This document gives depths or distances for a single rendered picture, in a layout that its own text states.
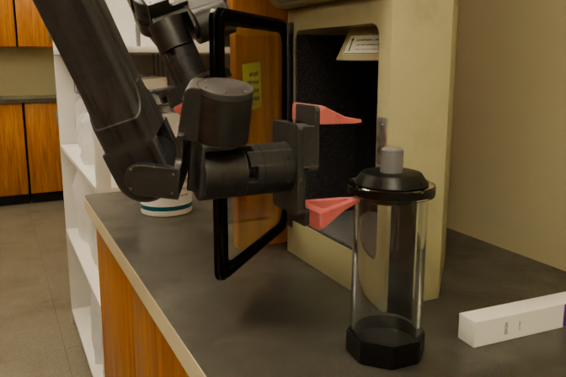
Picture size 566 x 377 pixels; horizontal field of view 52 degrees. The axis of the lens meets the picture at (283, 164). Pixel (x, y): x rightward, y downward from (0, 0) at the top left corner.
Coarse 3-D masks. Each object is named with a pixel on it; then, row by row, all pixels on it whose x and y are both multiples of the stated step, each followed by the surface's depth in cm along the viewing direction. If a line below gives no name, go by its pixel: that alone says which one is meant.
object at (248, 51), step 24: (240, 48) 87; (264, 48) 97; (240, 72) 88; (264, 72) 97; (264, 96) 98; (264, 120) 99; (216, 216) 83; (240, 216) 91; (264, 216) 101; (216, 240) 84; (240, 240) 91; (216, 264) 84
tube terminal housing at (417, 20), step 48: (384, 0) 81; (432, 0) 82; (384, 48) 82; (432, 48) 84; (384, 96) 83; (432, 96) 85; (432, 144) 87; (288, 240) 115; (432, 240) 90; (432, 288) 91
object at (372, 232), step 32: (384, 192) 67; (416, 192) 67; (384, 224) 68; (416, 224) 69; (352, 256) 73; (384, 256) 69; (416, 256) 70; (352, 288) 74; (384, 288) 70; (416, 288) 70; (352, 320) 74; (384, 320) 70; (416, 320) 71
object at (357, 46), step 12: (348, 36) 95; (360, 36) 92; (372, 36) 90; (348, 48) 93; (360, 48) 91; (372, 48) 90; (336, 60) 97; (348, 60) 93; (360, 60) 91; (372, 60) 90
